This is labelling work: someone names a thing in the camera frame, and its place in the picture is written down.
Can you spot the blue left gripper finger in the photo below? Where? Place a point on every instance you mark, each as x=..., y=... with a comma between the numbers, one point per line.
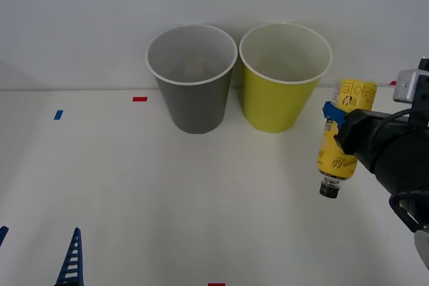
x=74, y=259
x=2, y=232

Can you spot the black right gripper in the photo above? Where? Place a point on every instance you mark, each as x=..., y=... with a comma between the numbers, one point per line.
x=363, y=132

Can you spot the yellow plastic bottle black cap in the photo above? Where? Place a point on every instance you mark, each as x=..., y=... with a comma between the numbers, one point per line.
x=332, y=157

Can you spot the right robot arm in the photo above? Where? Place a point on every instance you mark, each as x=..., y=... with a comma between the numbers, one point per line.
x=403, y=168

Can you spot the yellow-green plastic waste bin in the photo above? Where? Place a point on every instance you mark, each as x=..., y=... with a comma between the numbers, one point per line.
x=275, y=105

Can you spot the grey plastic waste bin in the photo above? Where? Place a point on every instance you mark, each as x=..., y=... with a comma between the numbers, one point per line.
x=197, y=108

